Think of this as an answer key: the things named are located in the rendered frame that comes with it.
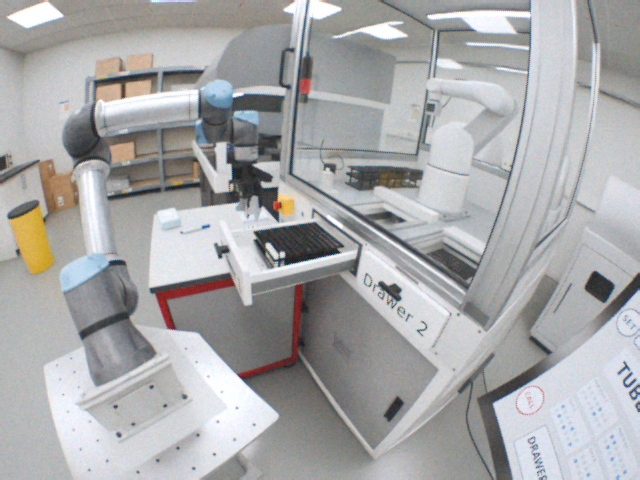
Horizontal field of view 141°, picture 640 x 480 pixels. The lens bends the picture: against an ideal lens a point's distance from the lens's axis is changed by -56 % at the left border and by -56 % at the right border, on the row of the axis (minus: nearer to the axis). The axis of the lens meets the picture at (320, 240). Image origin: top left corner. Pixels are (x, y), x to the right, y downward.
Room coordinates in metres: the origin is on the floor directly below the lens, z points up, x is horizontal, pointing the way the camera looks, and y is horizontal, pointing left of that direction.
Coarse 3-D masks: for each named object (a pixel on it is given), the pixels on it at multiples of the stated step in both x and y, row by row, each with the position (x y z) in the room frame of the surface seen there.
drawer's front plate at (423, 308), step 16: (368, 256) 0.59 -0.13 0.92; (368, 272) 0.58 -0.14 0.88; (384, 272) 0.53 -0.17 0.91; (368, 288) 0.56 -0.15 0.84; (416, 288) 0.46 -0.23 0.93; (384, 304) 0.51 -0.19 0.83; (400, 304) 0.47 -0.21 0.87; (416, 304) 0.43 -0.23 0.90; (432, 304) 0.40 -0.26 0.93; (400, 320) 0.45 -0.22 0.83; (416, 320) 0.42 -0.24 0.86; (432, 320) 0.39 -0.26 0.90; (416, 336) 0.40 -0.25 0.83; (432, 336) 0.37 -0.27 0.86
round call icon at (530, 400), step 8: (536, 384) 0.12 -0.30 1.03; (520, 392) 0.12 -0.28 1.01; (528, 392) 0.12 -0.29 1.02; (536, 392) 0.11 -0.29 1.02; (544, 392) 0.10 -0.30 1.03; (512, 400) 0.12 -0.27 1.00; (520, 400) 0.11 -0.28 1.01; (528, 400) 0.11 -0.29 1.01; (536, 400) 0.10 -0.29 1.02; (544, 400) 0.09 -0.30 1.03; (520, 408) 0.10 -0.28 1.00; (528, 408) 0.10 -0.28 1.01; (536, 408) 0.09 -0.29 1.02; (544, 408) 0.08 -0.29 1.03; (520, 416) 0.09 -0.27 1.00; (528, 416) 0.09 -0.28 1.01
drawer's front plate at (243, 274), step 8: (224, 224) 0.67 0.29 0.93; (224, 232) 0.62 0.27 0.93; (224, 240) 0.62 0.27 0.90; (232, 240) 0.58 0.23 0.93; (232, 248) 0.54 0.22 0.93; (224, 256) 0.64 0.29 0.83; (232, 256) 0.54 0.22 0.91; (240, 256) 0.51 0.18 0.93; (232, 264) 0.54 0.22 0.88; (240, 264) 0.48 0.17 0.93; (232, 272) 0.55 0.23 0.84; (240, 272) 0.47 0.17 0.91; (248, 272) 0.46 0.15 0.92; (240, 280) 0.48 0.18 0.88; (248, 280) 0.46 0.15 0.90; (240, 288) 0.48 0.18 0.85; (248, 288) 0.46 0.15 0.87; (248, 296) 0.46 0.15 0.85; (248, 304) 0.46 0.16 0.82
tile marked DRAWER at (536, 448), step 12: (540, 432) 0.06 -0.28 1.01; (516, 444) 0.06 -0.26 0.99; (528, 444) 0.05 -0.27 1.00; (540, 444) 0.04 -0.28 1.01; (552, 444) 0.03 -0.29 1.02; (516, 456) 0.04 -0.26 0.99; (528, 456) 0.03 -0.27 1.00; (540, 456) 0.03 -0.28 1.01; (552, 456) 0.02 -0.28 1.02; (528, 468) 0.02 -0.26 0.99; (540, 468) 0.01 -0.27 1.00; (552, 468) 0.00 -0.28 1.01
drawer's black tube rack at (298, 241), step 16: (304, 224) 0.80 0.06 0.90; (256, 240) 0.71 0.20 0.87; (272, 240) 0.66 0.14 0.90; (288, 240) 0.67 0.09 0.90; (304, 240) 0.68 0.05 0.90; (320, 240) 0.69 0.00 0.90; (336, 240) 0.71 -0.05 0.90; (288, 256) 0.63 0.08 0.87; (304, 256) 0.64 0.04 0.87; (320, 256) 0.65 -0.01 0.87
